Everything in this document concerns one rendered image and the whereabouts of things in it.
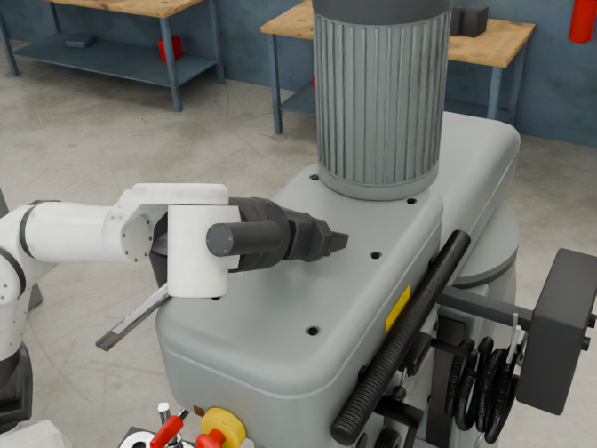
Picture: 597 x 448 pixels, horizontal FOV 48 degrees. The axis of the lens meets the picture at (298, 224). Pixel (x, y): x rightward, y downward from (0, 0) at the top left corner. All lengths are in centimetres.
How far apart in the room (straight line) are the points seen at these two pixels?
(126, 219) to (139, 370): 278
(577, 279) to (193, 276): 71
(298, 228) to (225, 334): 16
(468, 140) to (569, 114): 386
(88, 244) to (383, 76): 46
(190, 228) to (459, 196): 74
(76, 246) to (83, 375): 279
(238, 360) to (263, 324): 6
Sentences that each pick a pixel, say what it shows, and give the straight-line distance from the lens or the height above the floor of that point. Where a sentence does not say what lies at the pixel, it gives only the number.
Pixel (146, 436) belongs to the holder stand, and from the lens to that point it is 174.
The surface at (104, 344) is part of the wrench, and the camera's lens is 84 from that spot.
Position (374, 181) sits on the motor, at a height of 193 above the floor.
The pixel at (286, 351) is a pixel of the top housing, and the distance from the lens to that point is 79.
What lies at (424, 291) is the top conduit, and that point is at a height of 181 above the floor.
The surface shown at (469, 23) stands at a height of 97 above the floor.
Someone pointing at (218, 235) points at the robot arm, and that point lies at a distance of 67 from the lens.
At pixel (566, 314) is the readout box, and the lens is 113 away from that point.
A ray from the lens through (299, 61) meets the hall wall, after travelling 601.
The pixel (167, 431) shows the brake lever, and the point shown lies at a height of 171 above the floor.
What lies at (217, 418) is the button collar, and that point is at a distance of 87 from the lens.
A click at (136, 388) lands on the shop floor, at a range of 342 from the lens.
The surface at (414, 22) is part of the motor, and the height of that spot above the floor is 217.
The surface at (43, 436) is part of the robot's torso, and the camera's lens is 110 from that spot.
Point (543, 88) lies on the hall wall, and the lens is 531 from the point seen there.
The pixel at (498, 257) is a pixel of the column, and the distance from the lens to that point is 150.
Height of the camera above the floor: 246
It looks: 35 degrees down
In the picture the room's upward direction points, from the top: 3 degrees counter-clockwise
